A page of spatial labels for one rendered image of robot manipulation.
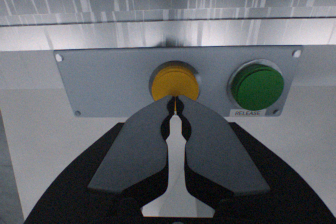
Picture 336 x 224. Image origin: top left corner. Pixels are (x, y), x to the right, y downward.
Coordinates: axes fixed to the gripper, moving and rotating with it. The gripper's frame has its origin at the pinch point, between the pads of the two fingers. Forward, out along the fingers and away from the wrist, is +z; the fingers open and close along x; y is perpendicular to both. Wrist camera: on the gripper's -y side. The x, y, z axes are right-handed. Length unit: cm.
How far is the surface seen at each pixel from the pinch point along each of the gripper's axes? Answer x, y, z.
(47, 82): -20.5, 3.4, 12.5
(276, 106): 9.6, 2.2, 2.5
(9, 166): -173, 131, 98
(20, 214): -205, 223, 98
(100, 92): -6.9, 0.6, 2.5
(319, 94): 23.1, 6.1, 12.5
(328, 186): 34.4, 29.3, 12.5
